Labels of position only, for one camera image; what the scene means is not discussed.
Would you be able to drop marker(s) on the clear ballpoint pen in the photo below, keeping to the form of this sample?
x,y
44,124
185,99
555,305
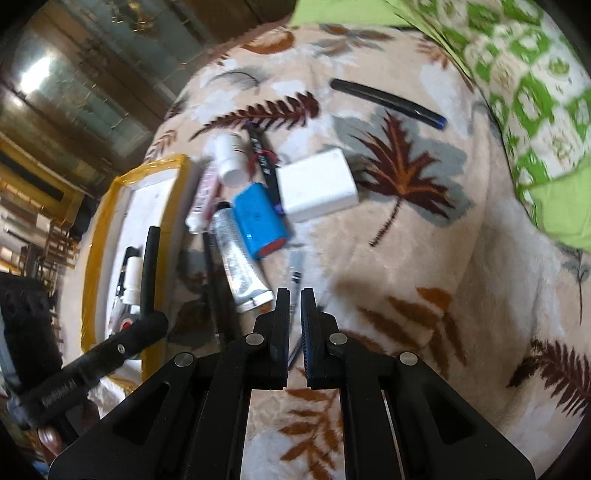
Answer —
x,y
295,272

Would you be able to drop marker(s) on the small white embossed bottle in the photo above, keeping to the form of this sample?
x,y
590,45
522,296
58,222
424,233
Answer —
x,y
134,277

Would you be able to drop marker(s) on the white pill bottle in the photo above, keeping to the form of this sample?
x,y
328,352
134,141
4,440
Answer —
x,y
231,161

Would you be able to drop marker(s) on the leaf printed blanket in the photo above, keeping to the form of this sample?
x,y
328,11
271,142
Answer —
x,y
415,230

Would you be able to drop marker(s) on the dark cloth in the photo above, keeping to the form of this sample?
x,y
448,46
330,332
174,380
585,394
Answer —
x,y
27,323

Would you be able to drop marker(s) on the small white labelled tube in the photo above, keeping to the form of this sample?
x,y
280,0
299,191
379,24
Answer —
x,y
203,198

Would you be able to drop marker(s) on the black marker purple end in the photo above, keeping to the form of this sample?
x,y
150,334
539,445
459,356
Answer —
x,y
263,166

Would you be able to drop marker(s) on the long thin black pen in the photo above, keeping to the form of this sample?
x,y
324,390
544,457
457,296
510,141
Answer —
x,y
216,286

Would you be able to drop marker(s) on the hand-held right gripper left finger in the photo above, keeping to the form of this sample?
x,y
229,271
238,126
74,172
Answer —
x,y
282,332

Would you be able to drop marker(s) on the wooden furniture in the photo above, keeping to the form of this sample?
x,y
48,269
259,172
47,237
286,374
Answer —
x,y
37,221

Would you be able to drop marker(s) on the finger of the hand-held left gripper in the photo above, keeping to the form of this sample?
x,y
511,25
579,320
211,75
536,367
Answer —
x,y
150,277

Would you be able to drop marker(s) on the green patterned cloth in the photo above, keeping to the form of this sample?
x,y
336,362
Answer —
x,y
531,92

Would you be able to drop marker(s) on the silver tube black cap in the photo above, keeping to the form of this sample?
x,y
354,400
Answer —
x,y
238,263

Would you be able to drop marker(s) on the person's left hand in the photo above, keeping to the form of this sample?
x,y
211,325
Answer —
x,y
50,443

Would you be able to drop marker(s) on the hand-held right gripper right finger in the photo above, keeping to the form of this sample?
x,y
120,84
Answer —
x,y
308,332

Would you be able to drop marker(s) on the blue battery pack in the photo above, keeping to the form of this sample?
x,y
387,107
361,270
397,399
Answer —
x,y
258,217

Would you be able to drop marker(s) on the white charger adapter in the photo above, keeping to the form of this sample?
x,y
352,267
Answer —
x,y
318,184

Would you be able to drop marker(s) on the white foam tray yellow edged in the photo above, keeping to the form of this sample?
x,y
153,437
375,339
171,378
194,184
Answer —
x,y
147,194

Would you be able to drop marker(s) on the black pen blue tip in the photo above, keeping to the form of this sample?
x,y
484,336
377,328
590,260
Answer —
x,y
388,101

